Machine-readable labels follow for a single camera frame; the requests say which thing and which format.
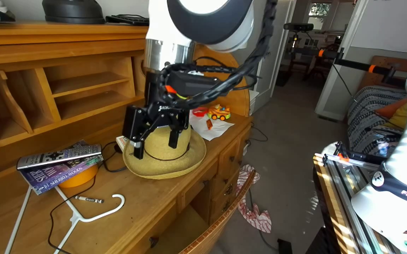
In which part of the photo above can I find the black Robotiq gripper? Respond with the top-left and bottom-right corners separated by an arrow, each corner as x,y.
121,70 -> 191,162

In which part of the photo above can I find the white plastic coat hanger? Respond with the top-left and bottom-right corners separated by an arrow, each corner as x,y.
3,186 -> 127,254

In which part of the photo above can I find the wooden slatted chair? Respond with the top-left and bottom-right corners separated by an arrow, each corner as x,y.
179,169 -> 257,254

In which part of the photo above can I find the tan straw hat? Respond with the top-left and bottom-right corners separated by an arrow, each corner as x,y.
121,123 -> 209,181

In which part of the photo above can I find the red round lid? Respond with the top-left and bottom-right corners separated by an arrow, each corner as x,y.
192,106 -> 210,119

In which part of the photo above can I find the yellow orange toy car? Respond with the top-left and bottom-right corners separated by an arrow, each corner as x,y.
206,104 -> 231,123

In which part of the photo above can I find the wooden roll-top desk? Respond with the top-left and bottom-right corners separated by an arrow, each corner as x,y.
0,20 -> 254,254

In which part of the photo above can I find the yellow orange bowl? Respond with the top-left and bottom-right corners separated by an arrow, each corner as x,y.
58,164 -> 100,191

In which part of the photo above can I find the small silver pen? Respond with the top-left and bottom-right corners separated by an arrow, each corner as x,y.
73,195 -> 104,205

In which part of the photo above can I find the red white patterned cloth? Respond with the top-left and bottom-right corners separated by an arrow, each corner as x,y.
236,164 -> 274,235

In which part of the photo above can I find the white door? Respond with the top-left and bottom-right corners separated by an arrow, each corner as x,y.
251,0 -> 299,112

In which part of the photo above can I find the black floor power adapter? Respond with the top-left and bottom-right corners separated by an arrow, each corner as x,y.
277,239 -> 294,254

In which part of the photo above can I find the wooden metal robot stand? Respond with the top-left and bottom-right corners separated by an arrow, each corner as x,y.
312,140 -> 402,254

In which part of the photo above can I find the black pole with orange bands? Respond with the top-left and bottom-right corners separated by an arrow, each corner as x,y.
316,47 -> 405,87

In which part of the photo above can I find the striped grey couch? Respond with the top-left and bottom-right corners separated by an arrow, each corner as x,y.
345,84 -> 407,160

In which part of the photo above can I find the orange cushion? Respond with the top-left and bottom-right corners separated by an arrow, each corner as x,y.
374,98 -> 407,132

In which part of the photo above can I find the thin black desk cable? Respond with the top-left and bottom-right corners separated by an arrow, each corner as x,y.
46,140 -> 127,254

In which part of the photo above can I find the black camera on tripod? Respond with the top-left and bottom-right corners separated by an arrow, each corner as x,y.
282,22 -> 315,87

